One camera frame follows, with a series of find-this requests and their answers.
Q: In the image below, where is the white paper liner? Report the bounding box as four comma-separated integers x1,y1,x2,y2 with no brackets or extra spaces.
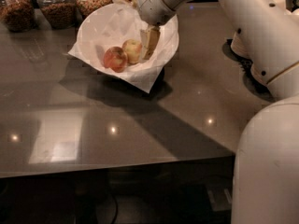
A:
67,3,180,94

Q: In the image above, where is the dark box under table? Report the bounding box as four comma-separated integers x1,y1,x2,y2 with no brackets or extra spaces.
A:
206,186,233,212

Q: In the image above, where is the leftmost glass cereal jar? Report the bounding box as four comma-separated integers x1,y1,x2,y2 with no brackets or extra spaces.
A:
0,0,36,32

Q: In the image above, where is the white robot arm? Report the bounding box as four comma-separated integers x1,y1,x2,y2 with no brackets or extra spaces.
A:
115,0,299,224

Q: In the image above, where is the rear stack of paper bowls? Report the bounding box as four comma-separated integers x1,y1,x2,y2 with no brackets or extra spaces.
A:
231,0,287,59

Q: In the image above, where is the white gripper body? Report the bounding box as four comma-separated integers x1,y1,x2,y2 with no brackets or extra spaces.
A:
136,0,176,26

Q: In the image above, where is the red apple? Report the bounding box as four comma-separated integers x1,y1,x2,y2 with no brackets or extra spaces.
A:
103,47,128,73

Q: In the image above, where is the yellow green apple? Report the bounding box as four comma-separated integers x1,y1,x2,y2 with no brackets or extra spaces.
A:
122,39,142,64

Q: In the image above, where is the black tray mat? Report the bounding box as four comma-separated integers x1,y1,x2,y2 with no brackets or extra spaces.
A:
222,39,274,103

